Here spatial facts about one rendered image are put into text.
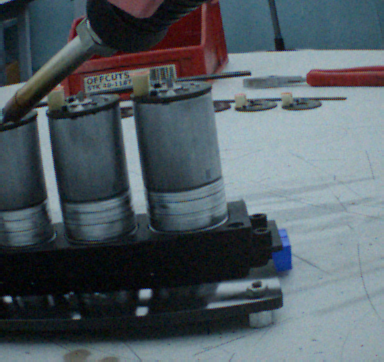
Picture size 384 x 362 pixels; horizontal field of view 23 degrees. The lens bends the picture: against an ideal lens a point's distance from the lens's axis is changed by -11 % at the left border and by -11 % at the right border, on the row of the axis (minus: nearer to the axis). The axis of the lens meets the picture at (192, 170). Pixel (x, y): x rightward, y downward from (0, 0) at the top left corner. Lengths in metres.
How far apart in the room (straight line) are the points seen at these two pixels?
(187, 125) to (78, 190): 0.04
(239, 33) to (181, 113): 4.52
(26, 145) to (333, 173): 0.17
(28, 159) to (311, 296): 0.10
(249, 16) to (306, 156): 4.34
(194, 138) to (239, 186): 0.13
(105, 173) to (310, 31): 4.48
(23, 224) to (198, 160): 0.06
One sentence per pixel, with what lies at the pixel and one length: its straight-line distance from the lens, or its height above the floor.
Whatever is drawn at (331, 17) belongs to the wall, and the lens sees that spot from 4.77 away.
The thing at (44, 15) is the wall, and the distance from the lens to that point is 5.03.
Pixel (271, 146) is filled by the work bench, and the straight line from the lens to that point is 0.50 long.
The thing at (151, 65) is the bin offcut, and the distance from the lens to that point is 0.65.
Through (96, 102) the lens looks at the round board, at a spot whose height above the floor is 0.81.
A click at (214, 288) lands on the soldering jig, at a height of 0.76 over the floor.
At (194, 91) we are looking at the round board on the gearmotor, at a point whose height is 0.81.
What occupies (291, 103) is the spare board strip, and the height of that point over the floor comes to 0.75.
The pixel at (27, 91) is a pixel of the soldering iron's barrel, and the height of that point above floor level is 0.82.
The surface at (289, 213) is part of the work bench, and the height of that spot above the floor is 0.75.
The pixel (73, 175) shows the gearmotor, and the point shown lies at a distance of 0.31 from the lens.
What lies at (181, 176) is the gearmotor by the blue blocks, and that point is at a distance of 0.31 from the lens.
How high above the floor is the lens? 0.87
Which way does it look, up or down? 14 degrees down
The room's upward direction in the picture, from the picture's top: 8 degrees counter-clockwise
